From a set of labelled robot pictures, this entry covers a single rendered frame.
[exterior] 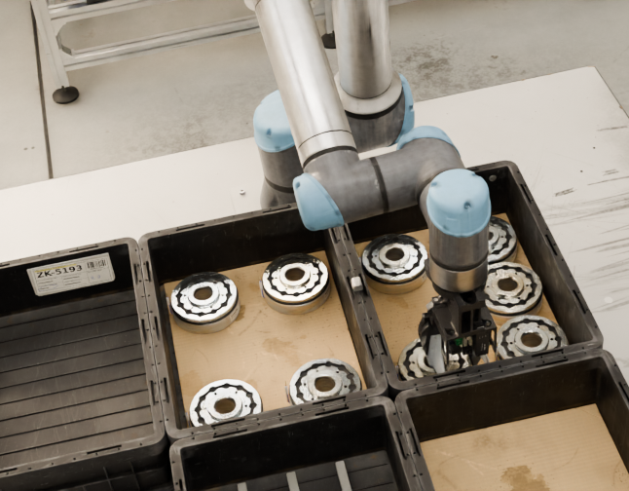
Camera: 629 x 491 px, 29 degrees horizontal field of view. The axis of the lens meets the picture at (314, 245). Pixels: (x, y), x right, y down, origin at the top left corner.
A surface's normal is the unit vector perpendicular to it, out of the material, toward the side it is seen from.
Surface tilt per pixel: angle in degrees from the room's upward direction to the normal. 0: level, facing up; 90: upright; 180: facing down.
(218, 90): 0
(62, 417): 0
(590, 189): 0
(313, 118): 31
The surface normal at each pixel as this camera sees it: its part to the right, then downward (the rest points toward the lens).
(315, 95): 0.06, -0.36
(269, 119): -0.25, -0.62
